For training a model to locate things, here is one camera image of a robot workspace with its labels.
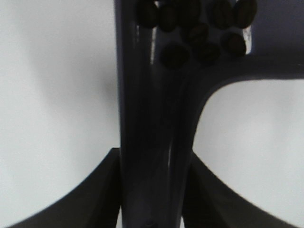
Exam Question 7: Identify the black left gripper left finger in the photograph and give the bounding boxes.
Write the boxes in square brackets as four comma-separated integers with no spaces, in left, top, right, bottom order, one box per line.
[13,148,121,228]

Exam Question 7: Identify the purple plastic dustpan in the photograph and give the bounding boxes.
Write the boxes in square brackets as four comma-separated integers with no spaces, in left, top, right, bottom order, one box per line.
[115,0,304,228]

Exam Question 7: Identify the pile of coffee beans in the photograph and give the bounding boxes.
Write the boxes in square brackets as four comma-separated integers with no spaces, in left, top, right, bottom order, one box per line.
[135,0,257,64]

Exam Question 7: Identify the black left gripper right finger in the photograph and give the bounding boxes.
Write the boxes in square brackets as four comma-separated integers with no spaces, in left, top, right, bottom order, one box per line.
[182,153,293,228]

